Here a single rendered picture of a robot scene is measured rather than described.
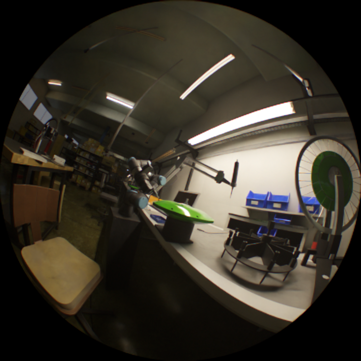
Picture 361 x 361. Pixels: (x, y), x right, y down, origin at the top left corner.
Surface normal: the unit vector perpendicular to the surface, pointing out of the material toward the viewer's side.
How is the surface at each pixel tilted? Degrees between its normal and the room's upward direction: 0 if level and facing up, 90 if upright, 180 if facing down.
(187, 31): 180
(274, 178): 90
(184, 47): 180
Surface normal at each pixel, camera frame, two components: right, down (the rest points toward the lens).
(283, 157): -0.80, -0.35
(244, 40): -0.30, 0.94
